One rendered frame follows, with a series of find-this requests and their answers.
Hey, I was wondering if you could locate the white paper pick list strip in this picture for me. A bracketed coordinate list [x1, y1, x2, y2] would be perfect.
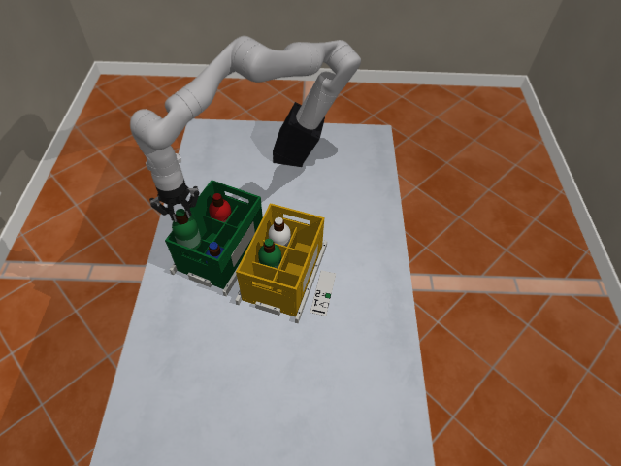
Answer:
[310, 271, 336, 316]

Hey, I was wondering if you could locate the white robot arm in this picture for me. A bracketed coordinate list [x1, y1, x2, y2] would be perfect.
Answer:
[130, 36, 361, 191]

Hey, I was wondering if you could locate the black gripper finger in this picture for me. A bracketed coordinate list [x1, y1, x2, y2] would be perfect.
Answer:
[149, 197, 177, 222]
[178, 186, 200, 218]

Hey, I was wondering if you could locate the blue bottle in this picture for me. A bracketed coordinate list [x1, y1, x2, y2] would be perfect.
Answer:
[206, 242, 224, 259]

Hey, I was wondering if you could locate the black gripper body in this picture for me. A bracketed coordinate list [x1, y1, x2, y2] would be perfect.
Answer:
[156, 178, 190, 206]

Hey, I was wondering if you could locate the yellow crate with dividers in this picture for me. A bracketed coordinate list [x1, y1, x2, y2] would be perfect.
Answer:
[236, 213, 323, 316]

